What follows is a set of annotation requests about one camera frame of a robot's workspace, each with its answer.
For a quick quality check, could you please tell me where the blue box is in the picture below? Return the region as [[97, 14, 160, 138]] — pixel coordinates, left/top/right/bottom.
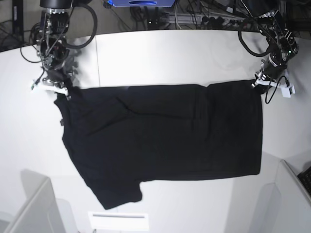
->
[[107, 0, 175, 7]]

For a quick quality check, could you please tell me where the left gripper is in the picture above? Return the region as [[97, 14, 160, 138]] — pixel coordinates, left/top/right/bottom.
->
[[251, 57, 289, 95]]

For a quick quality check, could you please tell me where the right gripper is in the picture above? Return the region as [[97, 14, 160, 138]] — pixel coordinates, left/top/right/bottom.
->
[[41, 58, 82, 100]]

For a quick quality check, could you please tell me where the white partition panel right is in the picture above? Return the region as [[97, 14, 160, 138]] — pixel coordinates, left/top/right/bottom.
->
[[249, 160, 311, 233]]

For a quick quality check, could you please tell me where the white partition panel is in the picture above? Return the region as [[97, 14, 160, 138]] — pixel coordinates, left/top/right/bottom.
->
[[0, 169, 66, 233], [249, 160, 311, 233]]

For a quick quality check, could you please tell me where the white partition panel left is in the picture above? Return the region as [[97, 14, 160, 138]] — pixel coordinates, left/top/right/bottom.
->
[[0, 169, 66, 233]]

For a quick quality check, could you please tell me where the black keyboard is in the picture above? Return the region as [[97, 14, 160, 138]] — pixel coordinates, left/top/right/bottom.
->
[[298, 167, 311, 194]]

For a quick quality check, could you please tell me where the black T-shirt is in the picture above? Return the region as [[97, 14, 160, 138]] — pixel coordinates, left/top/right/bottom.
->
[[54, 80, 263, 210]]

